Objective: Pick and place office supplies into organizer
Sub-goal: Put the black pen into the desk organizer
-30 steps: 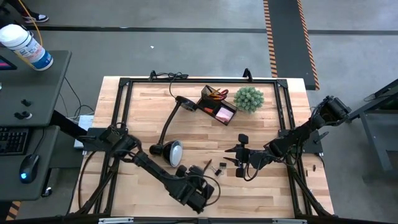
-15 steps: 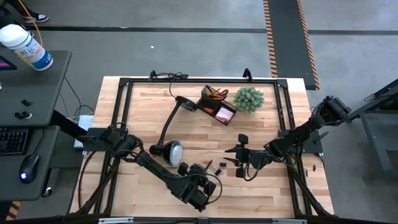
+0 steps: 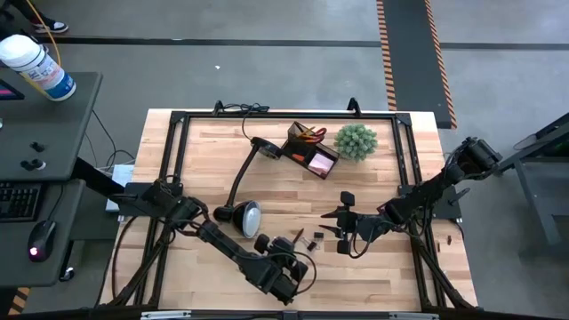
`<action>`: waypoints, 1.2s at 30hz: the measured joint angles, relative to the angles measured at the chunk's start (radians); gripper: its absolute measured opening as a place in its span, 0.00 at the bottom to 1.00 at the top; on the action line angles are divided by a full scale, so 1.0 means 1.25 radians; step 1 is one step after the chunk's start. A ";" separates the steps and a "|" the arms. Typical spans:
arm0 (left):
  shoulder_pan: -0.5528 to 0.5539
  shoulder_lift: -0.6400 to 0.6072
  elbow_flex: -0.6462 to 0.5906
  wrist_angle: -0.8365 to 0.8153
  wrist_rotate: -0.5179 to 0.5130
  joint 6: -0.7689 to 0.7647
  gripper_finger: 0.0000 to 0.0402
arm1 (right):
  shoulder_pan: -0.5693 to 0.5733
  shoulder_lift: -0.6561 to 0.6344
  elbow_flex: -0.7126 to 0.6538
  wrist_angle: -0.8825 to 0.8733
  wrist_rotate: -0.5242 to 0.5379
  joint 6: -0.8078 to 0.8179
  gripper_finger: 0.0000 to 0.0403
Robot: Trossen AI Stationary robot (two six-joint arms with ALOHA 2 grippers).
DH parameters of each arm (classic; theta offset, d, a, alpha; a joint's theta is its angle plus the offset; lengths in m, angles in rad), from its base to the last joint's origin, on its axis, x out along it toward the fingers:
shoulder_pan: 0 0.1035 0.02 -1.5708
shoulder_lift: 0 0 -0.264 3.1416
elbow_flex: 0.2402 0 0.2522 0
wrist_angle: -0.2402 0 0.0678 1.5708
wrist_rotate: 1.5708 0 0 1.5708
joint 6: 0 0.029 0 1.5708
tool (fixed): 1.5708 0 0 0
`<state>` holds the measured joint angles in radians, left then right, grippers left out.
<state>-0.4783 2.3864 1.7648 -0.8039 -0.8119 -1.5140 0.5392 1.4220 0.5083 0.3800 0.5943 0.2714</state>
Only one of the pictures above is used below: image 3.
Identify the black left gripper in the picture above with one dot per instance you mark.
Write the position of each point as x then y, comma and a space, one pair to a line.
284, 260

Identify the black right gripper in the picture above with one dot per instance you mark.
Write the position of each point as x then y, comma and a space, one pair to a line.
347, 222

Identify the black binder clip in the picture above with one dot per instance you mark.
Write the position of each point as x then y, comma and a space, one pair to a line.
311, 245
318, 235

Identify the short black marker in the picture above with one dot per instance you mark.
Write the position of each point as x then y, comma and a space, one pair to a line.
298, 236

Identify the pink sticky note pad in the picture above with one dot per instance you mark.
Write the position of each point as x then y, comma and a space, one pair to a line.
321, 164

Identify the orange eraser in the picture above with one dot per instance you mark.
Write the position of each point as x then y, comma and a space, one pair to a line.
298, 157

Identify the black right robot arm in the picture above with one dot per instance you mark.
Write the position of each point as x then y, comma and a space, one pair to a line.
427, 191

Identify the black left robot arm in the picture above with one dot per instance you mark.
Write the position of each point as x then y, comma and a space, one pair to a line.
231, 253

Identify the black mesh desk organizer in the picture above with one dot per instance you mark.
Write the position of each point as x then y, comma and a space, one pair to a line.
311, 149

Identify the green artificial potted plant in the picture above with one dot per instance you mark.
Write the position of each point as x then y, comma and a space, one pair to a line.
355, 141

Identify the black desk lamp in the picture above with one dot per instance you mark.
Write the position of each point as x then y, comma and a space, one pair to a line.
266, 149

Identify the white control box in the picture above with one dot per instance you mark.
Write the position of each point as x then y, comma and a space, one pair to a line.
122, 175

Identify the black orange-striped floor mat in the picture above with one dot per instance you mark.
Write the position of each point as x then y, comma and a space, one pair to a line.
413, 53

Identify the grey metal table stand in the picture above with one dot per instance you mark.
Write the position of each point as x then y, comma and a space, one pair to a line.
535, 209

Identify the black caster wheel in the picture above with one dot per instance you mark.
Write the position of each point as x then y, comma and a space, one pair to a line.
67, 274

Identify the black computer mouse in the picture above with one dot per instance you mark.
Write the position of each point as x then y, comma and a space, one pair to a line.
42, 240

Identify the dark grey side desk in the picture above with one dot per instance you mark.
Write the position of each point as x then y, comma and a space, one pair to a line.
58, 124

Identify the black keyboard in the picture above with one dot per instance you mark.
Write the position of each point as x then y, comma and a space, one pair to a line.
20, 202

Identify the black desk knob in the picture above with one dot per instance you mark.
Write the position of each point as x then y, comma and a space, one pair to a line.
30, 165
37, 146

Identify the white wipes canister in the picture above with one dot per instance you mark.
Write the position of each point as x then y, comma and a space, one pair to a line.
35, 64

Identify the small display screen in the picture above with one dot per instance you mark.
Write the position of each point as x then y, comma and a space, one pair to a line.
9, 91

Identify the person's shoe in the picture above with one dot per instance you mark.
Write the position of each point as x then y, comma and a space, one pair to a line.
53, 26

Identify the person's leg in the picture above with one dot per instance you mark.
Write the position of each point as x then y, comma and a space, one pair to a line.
18, 9

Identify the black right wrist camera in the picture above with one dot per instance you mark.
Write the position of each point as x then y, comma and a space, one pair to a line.
374, 227

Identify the silver bracket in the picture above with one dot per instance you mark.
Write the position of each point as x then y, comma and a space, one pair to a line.
413, 316
164, 315

